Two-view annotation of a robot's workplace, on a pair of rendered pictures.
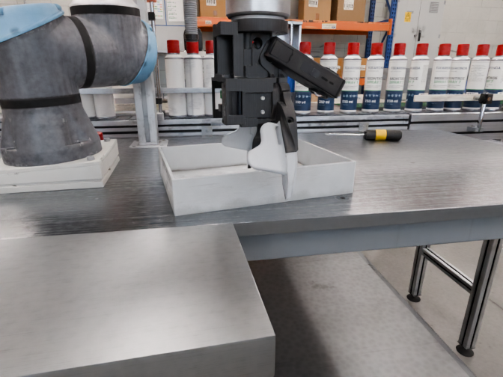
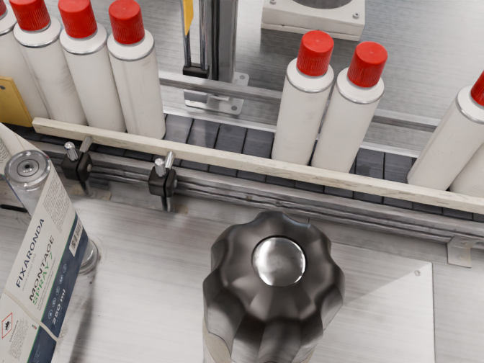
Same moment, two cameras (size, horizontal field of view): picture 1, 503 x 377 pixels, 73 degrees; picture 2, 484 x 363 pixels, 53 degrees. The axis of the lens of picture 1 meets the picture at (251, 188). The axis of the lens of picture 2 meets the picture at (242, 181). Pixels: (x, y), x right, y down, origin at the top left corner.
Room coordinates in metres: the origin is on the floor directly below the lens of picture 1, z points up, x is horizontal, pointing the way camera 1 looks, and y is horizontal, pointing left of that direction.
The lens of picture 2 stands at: (1.36, 0.45, 1.42)
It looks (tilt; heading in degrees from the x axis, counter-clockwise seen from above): 58 degrees down; 195
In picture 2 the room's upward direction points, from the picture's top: 6 degrees clockwise
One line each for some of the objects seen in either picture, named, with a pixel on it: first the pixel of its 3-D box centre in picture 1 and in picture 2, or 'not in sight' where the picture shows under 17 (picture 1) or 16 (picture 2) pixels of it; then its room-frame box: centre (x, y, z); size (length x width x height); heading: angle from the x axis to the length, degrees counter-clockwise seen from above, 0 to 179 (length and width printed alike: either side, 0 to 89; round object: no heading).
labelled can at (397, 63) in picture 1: (395, 78); not in sight; (1.12, -0.45, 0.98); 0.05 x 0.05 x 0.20
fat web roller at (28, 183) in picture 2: not in sight; (57, 218); (1.20, 0.22, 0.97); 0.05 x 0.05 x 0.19
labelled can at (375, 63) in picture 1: (373, 78); not in sight; (1.11, -0.38, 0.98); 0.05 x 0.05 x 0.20
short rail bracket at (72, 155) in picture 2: not in sight; (85, 161); (1.09, 0.17, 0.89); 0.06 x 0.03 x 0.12; 9
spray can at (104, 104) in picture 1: (101, 79); (302, 108); (0.98, 0.41, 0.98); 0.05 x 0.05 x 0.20
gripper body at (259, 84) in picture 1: (251, 75); not in sight; (0.44, 0.00, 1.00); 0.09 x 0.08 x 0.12; 109
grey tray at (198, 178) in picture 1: (248, 168); not in sight; (0.54, 0.00, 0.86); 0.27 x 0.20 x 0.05; 109
